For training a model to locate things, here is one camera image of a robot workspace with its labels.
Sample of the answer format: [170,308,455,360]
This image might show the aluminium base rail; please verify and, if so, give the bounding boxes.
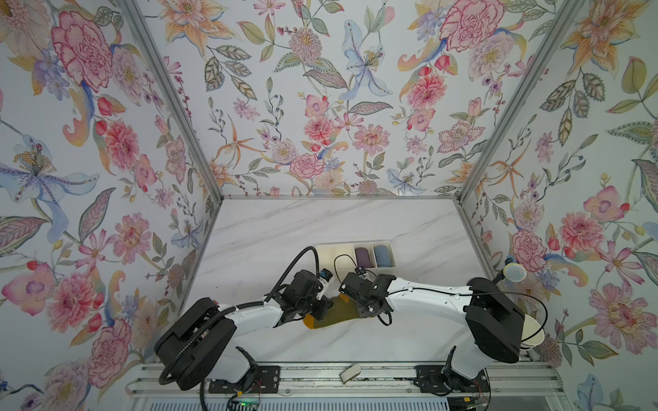
[126,360,565,399]

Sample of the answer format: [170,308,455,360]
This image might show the small grey tag on rail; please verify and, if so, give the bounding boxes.
[339,364,362,385]

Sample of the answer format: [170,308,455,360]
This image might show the aluminium corner frame post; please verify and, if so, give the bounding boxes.
[454,0,582,206]
[118,0,224,205]

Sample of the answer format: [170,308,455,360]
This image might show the aluminium corner frame post right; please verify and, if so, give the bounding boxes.
[454,0,582,206]

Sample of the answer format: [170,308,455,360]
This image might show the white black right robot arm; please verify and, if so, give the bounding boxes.
[339,273,525,380]

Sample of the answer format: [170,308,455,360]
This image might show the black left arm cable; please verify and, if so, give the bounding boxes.
[158,245,320,386]

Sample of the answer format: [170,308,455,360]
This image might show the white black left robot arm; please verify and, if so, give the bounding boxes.
[154,269,333,390]

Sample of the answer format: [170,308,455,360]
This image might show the blue rolled sock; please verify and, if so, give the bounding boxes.
[374,244,394,268]

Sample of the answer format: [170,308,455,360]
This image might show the black stand shower head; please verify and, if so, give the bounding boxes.
[492,263,527,284]

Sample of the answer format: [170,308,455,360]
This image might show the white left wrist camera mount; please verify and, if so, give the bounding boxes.
[315,268,334,301]

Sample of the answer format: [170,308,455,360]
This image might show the purple rolled sock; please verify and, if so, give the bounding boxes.
[355,248,374,269]

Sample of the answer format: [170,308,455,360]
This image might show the stacked paper cups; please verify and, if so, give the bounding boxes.
[520,314,545,351]

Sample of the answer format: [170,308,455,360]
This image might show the cream plastic divided organizer tray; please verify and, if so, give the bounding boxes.
[315,241,398,274]

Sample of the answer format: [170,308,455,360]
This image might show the green striped sock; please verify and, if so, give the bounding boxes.
[303,295,360,330]

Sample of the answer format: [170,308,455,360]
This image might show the aluminium corner frame post left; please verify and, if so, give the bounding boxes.
[118,0,224,205]

